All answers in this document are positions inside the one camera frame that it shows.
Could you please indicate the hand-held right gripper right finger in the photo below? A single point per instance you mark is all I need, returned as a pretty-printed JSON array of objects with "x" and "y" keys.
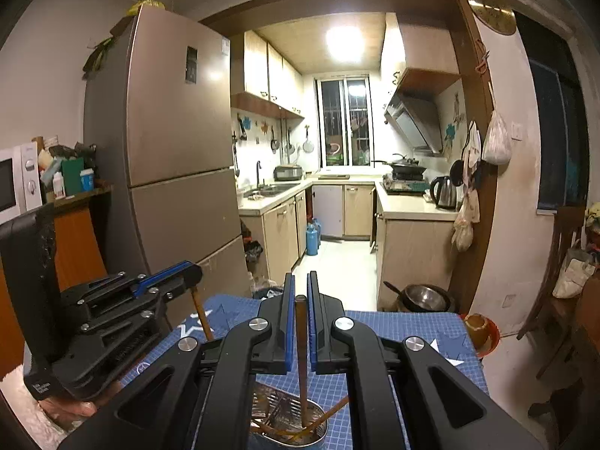
[{"x": 313, "y": 333}]

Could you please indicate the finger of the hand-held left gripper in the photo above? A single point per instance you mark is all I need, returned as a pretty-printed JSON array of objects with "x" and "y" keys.
[
  {"x": 168, "y": 274},
  {"x": 140, "y": 309}
]

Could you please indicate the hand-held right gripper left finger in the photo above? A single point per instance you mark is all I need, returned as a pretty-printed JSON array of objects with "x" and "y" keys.
[{"x": 288, "y": 333}]

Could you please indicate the brown wooden chopstick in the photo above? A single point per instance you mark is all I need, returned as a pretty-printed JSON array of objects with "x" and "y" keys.
[
  {"x": 267, "y": 430},
  {"x": 301, "y": 361},
  {"x": 328, "y": 412},
  {"x": 201, "y": 314}
]

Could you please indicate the teal slotted utensil holder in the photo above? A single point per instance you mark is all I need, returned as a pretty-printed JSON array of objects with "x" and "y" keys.
[{"x": 281, "y": 408}]

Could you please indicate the person's left hand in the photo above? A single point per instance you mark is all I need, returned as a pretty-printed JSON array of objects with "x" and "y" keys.
[{"x": 79, "y": 405}]

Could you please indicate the orange wooden cabinet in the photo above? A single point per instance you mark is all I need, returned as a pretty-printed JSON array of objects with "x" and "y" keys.
[{"x": 79, "y": 243}]

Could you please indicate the blue plastic bottle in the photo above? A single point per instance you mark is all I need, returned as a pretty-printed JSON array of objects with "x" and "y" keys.
[
  {"x": 311, "y": 243},
  {"x": 318, "y": 229}
]

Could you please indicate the small white bottle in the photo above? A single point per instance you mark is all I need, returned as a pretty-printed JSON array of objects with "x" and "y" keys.
[{"x": 59, "y": 187}]

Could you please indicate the white microwave oven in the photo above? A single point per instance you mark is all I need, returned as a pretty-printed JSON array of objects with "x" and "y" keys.
[{"x": 14, "y": 183}]

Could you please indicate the green box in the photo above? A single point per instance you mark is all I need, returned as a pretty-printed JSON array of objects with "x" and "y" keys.
[{"x": 72, "y": 178}]

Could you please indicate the blue and white cup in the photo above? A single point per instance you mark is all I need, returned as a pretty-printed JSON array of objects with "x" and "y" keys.
[{"x": 87, "y": 182}]

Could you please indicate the white fleece cloth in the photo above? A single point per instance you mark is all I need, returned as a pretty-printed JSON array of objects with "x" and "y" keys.
[{"x": 23, "y": 417}]

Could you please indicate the beige kitchen counter cabinets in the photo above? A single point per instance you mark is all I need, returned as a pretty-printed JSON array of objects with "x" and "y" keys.
[{"x": 412, "y": 253}]

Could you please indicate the black sink faucet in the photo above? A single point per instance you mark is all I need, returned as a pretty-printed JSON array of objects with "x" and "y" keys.
[{"x": 258, "y": 173}]

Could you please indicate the blue checked star tablecloth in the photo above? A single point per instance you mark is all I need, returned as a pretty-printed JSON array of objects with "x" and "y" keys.
[{"x": 454, "y": 351}]

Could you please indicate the grey tall refrigerator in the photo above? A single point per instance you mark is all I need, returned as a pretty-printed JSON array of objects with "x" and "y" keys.
[{"x": 173, "y": 126}]

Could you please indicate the grey countertop toaster oven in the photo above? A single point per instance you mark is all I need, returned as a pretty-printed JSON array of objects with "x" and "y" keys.
[{"x": 288, "y": 173}]

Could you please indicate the orange bowl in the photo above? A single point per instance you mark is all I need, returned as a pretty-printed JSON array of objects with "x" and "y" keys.
[{"x": 480, "y": 335}]

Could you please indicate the gas stove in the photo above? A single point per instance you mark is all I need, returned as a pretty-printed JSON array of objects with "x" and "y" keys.
[{"x": 405, "y": 185}]

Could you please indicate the beige hanging mesh bag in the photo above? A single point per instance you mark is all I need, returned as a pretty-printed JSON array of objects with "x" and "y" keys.
[{"x": 465, "y": 225}]

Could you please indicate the hanging frying pan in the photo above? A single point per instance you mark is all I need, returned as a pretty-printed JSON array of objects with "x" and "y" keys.
[{"x": 308, "y": 143}]

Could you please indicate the black wok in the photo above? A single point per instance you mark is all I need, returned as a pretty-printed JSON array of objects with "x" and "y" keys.
[{"x": 403, "y": 165}]

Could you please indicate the steel electric kettle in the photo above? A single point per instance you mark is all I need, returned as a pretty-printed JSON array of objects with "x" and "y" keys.
[{"x": 444, "y": 193}]

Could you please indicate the barred kitchen window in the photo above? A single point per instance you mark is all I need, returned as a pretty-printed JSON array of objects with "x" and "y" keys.
[{"x": 342, "y": 122}]

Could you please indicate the green leafy bundle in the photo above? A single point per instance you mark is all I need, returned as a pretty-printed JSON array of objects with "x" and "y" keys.
[{"x": 98, "y": 58}]

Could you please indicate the steel range hood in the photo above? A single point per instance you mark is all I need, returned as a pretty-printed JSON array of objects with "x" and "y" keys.
[{"x": 415, "y": 122}]

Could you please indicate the white hanging cloth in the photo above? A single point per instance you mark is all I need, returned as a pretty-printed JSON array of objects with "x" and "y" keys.
[{"x": 472, "y": 154}]

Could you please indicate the wooden chair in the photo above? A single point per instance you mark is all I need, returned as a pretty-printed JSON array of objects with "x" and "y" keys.
[{"x": 558, "y": 262}]

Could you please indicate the white hanging plastic bag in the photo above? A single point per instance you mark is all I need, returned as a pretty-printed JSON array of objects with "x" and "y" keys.
[{"x": 497, "y": 143}]

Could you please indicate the white cloth bag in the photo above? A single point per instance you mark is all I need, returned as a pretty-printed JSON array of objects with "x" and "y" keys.
[{"x": 572, "y": 274}]

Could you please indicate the round ceiling light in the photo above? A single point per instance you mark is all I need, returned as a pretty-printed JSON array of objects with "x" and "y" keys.
[{"x": 346, "y": 42}]

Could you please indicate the pale flower bunch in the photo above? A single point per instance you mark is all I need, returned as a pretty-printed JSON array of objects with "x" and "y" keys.
[{"x": 593, "y": 215}]

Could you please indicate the dark framed window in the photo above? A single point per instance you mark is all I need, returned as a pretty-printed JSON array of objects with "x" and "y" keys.
[{"x": 558, "y": 126}]

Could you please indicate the beige wall cabinets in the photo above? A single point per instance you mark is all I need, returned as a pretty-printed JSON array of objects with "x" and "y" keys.
[{"x": 262, "y": 75}]

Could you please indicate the white wall switch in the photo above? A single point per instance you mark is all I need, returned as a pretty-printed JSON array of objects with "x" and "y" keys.
[{"x": 517, "y": 131}]

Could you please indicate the round golden wall clock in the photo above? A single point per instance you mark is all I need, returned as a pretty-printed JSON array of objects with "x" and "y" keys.
[{"x": 490, "y": 9}]

